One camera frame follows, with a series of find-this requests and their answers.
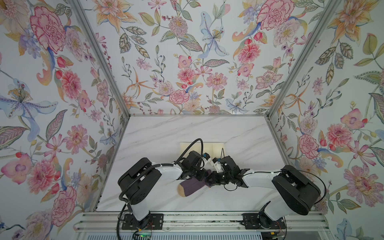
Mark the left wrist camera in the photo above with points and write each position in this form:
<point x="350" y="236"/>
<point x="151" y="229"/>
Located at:
<point x="206" y="156"/>

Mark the aluminium corner post left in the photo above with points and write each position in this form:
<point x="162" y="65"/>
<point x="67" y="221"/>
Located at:
<point x="91" y="37"/>

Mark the cream compartment tray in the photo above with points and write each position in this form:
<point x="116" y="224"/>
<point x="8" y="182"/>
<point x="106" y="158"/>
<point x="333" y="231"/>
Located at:
<point x="215" y="150"/>

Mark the aluminium corner post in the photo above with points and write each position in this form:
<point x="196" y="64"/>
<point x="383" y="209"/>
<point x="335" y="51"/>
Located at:
<point x="91" y="37"/>
<point x="309" y="46"/>

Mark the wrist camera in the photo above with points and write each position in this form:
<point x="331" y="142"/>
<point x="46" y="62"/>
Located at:
<point x="217" y="165"/>
<point x="206" y="156"/>

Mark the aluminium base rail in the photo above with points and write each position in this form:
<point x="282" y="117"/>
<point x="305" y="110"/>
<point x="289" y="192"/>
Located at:
<point x="207" y="226"/>

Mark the aluminium corner post right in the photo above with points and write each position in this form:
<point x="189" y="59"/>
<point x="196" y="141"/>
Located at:
<point x="309" y="46"/>

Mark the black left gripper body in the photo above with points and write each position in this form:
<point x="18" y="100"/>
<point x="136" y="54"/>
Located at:
<point x="196" y="173"/>

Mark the purple sock with beige toe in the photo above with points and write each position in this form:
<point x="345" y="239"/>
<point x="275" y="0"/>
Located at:
<point x="194" y="183"/>

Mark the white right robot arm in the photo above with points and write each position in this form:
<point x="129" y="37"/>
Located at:
<point x="297" y="194"/>

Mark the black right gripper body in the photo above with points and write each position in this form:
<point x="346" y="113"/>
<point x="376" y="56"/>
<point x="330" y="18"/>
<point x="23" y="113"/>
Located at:
<point x="221" y="178"/>

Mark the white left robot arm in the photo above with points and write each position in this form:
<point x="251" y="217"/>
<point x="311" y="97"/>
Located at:
<point x="139" y="180"/>

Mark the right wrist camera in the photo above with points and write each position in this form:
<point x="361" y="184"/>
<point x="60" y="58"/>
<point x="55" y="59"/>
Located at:
<point x="217" y="165"/>

